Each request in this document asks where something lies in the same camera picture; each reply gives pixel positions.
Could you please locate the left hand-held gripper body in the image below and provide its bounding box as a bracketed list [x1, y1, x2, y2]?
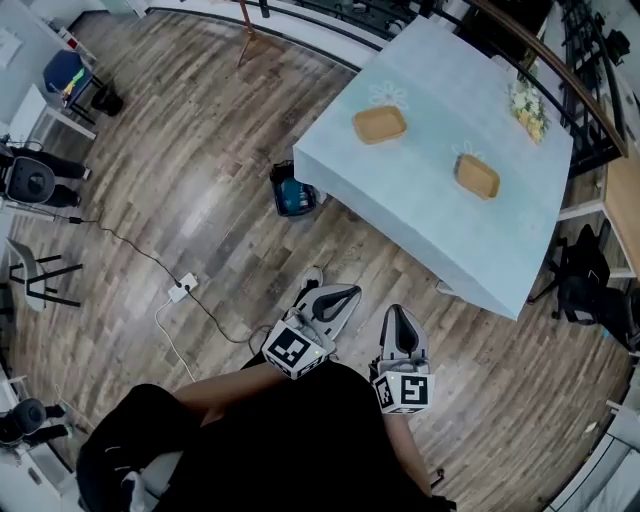
[262, 288, 338, 382]

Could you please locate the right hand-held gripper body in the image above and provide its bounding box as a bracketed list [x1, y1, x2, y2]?
[371, 355, 436, 416]

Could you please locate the black trash bin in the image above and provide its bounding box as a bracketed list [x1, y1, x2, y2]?
[269, 160, 322, 218]

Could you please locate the tan rectangular container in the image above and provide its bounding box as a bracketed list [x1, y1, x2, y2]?
[351, 105, 408, 147]
[453, 153, 502, 203]

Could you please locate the person's right forearm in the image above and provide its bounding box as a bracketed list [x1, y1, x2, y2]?
[386, 411, 434, 497]

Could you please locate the person's left forearm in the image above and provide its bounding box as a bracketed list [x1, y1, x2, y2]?
[173, 363, 292, 427]

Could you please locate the round black bin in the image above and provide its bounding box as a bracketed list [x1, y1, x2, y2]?
[90, 85, 125, 118]

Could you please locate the person's white shoe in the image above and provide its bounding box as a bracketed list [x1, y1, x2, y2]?
[299, 265, 326, 292]

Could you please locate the person's black clothing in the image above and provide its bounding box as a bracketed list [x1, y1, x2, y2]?
[76, 359, 457, 512]

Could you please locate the table with light blue tablecloth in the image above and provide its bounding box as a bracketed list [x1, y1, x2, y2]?
[291, 16, 576, 322]

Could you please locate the white power strip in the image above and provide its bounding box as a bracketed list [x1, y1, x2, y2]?
[167, 271, 201, 303]

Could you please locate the black office chair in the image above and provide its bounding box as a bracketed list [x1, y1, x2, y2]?
[526, 221, 640, 347]

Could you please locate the white sofa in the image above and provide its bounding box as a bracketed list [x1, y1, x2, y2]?
[548, 398, 640, 512]

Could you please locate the wooden desk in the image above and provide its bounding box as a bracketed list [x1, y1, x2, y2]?
[556, 153, 640, 281]

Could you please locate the yellow white flower bouquet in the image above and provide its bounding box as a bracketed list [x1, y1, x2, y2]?
[507, 81, 552, 147]

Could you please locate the wooden stand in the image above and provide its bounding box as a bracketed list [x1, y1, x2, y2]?
[235, 0, 282, 69]

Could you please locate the grey chair with black legs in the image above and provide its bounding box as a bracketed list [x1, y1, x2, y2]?
[5, 236, 84, 314]

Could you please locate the wooden handrail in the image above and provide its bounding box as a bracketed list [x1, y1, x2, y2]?
[469, 0, 630, 159]

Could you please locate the green yellow toy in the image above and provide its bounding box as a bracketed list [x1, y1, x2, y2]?
[61, 68, 87, 97]

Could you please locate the white desk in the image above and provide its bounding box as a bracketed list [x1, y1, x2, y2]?
[8, 83, 98, 143]

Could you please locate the blue chair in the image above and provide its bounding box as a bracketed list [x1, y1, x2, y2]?
[42, 48, 105, 127]

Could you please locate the white cable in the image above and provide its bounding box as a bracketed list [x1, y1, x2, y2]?
[154, 296, 199, 384]

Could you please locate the black cable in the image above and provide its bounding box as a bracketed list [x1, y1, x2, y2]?
[48, 213, 274, 347]

